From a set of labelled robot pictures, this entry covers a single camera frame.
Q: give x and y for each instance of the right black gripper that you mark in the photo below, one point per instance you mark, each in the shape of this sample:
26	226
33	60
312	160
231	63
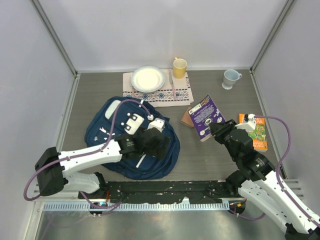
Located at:
219	129

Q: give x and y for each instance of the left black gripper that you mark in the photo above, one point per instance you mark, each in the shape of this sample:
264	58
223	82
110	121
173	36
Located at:
160	151

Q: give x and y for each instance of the purple paperback book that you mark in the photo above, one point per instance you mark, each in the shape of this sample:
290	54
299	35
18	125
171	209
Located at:
202	115

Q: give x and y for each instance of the orange treehouse paperback book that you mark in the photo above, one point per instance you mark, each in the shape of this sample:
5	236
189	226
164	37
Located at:
259	136

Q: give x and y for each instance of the navy blue student backpack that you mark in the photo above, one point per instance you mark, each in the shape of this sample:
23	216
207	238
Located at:
151	165

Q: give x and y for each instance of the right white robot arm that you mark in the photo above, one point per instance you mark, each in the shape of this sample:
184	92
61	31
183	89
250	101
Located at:
258	181

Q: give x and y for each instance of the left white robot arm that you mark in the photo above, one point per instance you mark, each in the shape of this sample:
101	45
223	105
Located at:
57	171

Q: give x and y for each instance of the brown leather wallet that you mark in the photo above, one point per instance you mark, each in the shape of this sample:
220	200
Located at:
186	119

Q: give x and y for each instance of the patterned cloth placemat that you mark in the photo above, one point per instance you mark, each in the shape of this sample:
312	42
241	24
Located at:
163	97

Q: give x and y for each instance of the light blue footed cup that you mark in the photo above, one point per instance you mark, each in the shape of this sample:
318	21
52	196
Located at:
230	77

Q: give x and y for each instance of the white paper plate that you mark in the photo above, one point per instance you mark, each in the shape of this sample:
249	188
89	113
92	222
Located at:
147	79

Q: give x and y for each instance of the yellow ceramic mug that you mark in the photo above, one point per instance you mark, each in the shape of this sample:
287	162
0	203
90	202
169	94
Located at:
179	67

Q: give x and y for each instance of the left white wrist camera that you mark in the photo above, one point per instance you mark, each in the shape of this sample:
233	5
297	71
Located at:
155	123

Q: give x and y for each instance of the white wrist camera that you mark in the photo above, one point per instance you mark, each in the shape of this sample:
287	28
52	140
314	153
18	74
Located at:
247	122
155	123

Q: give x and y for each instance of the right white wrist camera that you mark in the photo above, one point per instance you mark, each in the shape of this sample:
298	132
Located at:
247	122

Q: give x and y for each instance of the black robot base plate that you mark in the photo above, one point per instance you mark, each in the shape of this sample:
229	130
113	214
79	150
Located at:
165	192

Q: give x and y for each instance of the slotted cable duct rail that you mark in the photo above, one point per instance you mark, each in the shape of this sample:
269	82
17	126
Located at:
185	205

